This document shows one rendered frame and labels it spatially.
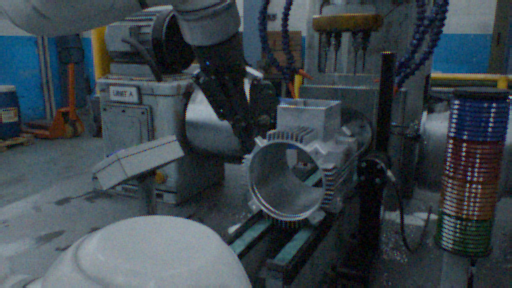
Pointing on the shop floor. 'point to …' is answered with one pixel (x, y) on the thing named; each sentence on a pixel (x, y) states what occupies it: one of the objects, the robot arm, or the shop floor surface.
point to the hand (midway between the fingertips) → (245, 135)
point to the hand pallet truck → (64, 123)
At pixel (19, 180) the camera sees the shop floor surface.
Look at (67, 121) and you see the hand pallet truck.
